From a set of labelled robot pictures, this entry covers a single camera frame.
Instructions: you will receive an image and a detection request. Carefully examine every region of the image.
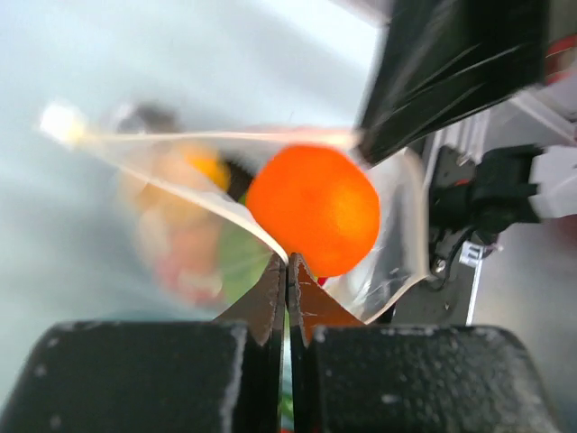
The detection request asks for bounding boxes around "green star fruit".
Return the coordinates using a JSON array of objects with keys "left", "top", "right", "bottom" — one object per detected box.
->
[{"left": 211, "top": 217, "right": 270, "bottom": 311}]

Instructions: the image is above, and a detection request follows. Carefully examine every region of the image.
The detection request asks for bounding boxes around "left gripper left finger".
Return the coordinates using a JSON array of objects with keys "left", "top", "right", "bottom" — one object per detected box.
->
[{"left": 1, "top": 256, "right": 287, "bottom": 432}]

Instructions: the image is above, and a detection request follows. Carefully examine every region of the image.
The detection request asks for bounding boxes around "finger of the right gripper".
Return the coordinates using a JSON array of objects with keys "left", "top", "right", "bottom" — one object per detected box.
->
[{"left": 358, "top": 0, "right": 548, "bottom": 165}]

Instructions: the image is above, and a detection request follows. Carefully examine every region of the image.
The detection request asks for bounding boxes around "orange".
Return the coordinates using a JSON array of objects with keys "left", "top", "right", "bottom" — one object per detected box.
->
[{"left": 246, "top": 143, "right": 380, "bottom": 277}]

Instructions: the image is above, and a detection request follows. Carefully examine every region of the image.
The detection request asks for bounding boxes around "grey toy fish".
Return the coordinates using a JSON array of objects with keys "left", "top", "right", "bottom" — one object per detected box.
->
[{"left": 132, "top": 103, "right": 180, "bottom": 133}]

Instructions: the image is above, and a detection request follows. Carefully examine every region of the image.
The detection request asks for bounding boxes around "red apple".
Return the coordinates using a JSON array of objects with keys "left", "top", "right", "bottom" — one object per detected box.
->
[{"left": 155, "top": 223, "right": 223, "bottom": 305}]

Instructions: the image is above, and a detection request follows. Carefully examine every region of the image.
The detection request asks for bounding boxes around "clear zip top bag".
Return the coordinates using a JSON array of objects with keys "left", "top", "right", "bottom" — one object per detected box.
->
[{"left": 39, "top": 102, "right": 429, "bottom": 323}]

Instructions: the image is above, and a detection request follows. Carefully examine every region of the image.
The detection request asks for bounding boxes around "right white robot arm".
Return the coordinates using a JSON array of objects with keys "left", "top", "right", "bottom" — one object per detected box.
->
[{"left": 358, "top": 1, "right": 576, "bottom": 234}]

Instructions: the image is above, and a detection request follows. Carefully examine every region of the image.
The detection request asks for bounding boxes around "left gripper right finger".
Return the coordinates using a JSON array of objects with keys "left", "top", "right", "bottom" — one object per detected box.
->
[{"left": 288, "top": 254, "right": 561, "bottom": 432}]

